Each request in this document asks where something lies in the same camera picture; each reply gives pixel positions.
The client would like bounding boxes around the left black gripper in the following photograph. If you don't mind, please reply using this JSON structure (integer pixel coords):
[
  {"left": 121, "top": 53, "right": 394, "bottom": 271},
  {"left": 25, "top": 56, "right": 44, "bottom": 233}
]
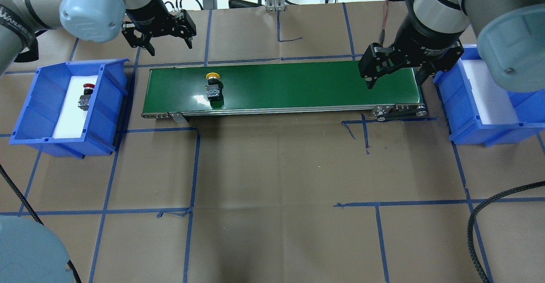
[{"left": 121, "top": 9, "right": 197, "bottom": 57}]

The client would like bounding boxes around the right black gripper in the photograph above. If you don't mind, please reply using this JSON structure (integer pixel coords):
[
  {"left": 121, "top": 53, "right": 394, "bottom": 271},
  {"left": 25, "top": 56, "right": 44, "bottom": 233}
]
[{"left": 358, "top": 19, "right": 465, "bottom": 90}]

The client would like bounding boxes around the yellow push button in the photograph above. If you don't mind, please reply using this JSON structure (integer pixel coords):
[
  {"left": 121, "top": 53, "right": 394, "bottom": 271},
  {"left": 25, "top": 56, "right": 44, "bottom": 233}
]
[{"left": 206, "top": 72, "right": 223, "bottom": 102}]

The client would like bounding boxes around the red push button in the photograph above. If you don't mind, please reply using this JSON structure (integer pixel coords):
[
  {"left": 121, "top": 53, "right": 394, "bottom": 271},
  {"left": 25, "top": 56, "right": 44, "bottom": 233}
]
[{"left": 77, "top": 83, "right": 95, "bottom": 111}]

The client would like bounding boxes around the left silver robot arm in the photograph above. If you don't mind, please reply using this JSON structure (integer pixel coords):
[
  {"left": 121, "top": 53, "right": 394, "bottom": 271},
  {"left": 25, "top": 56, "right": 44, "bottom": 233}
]
[{"left": 0, "top": 0, "right": 197, "bottom": 74}]

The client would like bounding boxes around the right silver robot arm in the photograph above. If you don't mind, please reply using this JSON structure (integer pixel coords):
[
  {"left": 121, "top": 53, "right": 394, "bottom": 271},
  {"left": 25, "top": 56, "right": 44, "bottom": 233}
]
[{"left": 358, "top": 0, "right": 545, "bottom": 93}]

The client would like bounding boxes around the black power adapter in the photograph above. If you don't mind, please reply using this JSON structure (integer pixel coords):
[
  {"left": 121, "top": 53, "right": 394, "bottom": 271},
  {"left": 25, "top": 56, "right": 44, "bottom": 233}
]
[{"left": 202, "top": 0, "right": 218, "bottom": 10}]

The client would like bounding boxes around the green conveyor belt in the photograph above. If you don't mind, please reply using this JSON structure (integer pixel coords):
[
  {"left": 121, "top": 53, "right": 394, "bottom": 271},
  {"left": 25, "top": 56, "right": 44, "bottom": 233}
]
[{"left": 141, "top": 60, "right": 428, "bottom": 123}]

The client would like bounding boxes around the blue destination bin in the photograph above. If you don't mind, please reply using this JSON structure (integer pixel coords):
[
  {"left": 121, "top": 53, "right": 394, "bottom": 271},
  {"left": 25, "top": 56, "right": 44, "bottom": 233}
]
[{"left": 433, "top": 44, "right": 545, "bottom": 147}]

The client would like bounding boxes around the blue source bin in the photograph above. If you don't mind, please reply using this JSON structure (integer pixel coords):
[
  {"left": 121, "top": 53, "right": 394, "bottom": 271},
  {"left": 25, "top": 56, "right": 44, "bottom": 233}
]
[{"left": 9, "top": 59, "right": 128, "bottom": 158}]

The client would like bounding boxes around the white foam pad destination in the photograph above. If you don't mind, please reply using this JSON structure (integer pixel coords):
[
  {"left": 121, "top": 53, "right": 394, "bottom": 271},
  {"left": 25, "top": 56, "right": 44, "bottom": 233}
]
[{"left": 462, "top": 59, "right": 519, "bottom": 125}]

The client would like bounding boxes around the white foam pad source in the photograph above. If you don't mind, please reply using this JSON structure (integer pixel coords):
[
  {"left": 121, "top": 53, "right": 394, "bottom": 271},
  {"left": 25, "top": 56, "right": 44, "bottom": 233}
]
[{"left": 52, "top": 75, "right": 98, "bottom": 139}]

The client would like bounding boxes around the red black wire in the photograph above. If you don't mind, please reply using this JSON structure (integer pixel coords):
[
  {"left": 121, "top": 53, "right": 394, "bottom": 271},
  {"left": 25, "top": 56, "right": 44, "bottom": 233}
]
[{"left": 375, "top": 0, "right": 390, "bottom": 59}]

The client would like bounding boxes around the black braided cable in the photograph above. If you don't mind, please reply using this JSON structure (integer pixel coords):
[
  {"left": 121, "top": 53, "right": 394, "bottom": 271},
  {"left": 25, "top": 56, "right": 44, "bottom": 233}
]
[{"left": 467, "top": 181, "right": 545, "bottom": 283}]

